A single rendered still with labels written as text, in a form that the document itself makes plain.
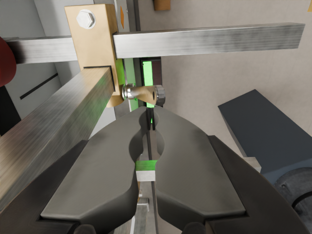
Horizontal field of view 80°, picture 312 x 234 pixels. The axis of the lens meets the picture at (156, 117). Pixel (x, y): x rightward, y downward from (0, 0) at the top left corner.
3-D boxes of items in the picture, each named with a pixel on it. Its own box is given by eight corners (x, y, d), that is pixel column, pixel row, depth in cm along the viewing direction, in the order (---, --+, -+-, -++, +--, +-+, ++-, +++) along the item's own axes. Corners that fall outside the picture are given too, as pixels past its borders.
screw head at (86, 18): (94, 8, 22) (90, 8, 21) (97, 28, 23) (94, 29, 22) (75, 9, 22) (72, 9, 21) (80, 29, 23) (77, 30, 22)
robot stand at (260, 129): (255, 88, 118) (329, 152, 67) (264, 118, 129) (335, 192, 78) (217, 106, 125) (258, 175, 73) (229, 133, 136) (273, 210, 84)
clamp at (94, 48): (114, 3, 26) (105, 3, 22) (127, 94, 33) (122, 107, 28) (74, 6, 26) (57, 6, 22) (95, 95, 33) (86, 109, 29)
